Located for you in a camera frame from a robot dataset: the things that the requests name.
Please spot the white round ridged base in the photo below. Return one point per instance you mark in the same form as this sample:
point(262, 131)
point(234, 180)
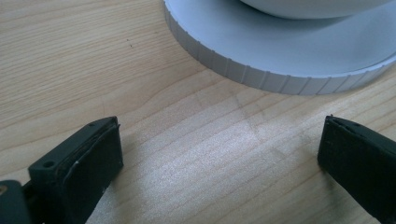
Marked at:
point(280, 46)

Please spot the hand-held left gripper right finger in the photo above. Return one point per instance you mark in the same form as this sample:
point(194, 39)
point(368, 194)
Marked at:
point(358, 155)

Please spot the white rounded bowl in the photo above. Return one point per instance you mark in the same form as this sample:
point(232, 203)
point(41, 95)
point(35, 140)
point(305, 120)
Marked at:
point(311, 7)

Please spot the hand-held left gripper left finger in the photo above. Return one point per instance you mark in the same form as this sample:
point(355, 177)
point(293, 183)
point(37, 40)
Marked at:
point(81, 161)

